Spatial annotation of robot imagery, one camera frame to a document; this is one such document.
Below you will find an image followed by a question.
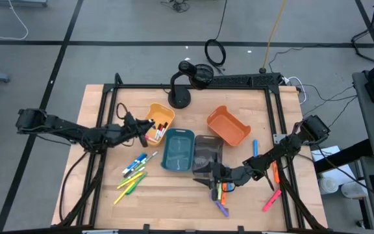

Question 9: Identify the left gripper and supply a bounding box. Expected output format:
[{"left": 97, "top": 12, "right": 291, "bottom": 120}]
[{"left": 118, "top": 112, "right": 156, "bottom": 148}]

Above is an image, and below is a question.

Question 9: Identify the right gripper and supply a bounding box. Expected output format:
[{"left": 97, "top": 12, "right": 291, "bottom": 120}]
[{"left": 192, "top": 162, "right": 243, "bottom": 192}]

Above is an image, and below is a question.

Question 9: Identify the black white marker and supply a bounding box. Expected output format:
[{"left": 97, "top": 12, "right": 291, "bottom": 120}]
[
  {"left": 159, "top": 121, "right": 169, "bottom": 139},
  {"left": 156, "top": 122, "right": 166, "bottom": 140}
]

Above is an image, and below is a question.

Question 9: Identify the orange highlighter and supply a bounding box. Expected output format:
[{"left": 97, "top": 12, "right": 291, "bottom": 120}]
[
  {"left": 272, "top": 161, "right": 281, "bottom": 185},
  {"left": 221, "top": 182, "right": 229, "bottom": 206}
]

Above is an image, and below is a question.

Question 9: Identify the green white pen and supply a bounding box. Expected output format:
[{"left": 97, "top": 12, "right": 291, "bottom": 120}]
[
  {"left": 137, "top": 151, "right": 159, "bottom": 170},
  {"left": 119, "top": 166, "right": 145, "bottom": 185}
]

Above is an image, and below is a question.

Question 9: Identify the blue white pen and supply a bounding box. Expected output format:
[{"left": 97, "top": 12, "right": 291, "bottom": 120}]
[
  {"left": 121, "top": 152, "right": 147, "bottom": 174},
  {"left": 123, "top": 155, "right": 149, "bottom": 178}
]

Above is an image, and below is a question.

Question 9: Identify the purple highlighter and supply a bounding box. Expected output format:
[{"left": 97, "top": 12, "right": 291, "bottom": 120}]
[{"left": 210, "top": 191, "right": 230, "bottom": 218}]

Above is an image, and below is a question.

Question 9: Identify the yellow highlighter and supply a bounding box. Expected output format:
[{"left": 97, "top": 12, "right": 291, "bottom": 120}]
[
  {"left": 118, "top": 171, "right": 144, "bottom": 192},
  {"left": 113, "top": 187, "right": 133, "bottom": 205}
]

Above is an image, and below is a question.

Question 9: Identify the yellow plastic bin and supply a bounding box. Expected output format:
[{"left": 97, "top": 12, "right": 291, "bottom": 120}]
[{"left": 144, "top": 102, "right": 176, "bottom": 146}]

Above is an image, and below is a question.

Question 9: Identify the grey translucent plastic bin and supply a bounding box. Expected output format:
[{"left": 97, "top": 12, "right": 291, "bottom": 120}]
[{"left": 192, "top": 135, "right": 225, "bottom": 178}]

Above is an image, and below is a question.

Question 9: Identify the teal plastic bin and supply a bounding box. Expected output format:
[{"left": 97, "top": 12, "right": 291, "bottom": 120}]
[{"left": 160, "top": 128, "right": 196, "bottom": 172}]

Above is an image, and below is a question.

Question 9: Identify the black scanner on stand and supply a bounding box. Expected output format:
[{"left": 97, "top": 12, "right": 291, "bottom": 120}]
[{"left": 167, "top": 60, "right": 215, "bottom": 110}]

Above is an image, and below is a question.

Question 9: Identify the orange plastic bin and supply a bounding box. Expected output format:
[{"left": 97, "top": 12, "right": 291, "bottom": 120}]
[{"left": 206, "top": 105, "right": 252, "bottom": 147}]

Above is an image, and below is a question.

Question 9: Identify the clear plastic cup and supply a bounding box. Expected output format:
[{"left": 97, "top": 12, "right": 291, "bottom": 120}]
[
  {"left": 318, "top": 176, "right": 340, "bottom": 196},
  {"left": 340, "top": 181, "right": 366, "bottom": 200}
]

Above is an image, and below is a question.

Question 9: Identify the white paper sheet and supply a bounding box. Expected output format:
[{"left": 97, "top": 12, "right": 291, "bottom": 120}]
[{"left": 310, "top": 145, "right": 356, "bottom": 183}]

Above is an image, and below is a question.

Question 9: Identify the grey side table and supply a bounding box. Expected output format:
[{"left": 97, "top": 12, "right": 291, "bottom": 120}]
[{"left": 351, "top": 70, "right": 374, "bottom": 160}]

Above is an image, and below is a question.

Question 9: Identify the black aluminium table frame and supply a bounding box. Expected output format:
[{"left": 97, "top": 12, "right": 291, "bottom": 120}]
[{"left": 52, "top": 71, "right": 329, "bottom": 232}]

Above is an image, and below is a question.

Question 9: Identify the black hanging cord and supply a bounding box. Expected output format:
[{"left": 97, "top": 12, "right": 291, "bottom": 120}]
[{"left": 204, "top": 0, "right": 229, "bottom": 71}]

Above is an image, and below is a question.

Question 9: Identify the black perforated cable tray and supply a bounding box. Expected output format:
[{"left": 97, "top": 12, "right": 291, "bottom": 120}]
[{"left": 208, "top": 72, "right": 282, "bottom": 88}]

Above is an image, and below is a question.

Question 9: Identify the black cable bundle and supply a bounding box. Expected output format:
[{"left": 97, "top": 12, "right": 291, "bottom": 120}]
[{"left": 160, "top": 0, "right": 191, "bottom": 14}]

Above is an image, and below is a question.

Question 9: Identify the white floor cable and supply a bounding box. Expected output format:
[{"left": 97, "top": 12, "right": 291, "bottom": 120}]
[{"left": 0, "top": 0, "right": 29, "bottom": 41}]

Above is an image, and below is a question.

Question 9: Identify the yellow hanging cord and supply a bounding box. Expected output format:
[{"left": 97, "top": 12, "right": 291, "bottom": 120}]
[{"left": 258, "top": 0, "right": 288, "bottom": 74}]

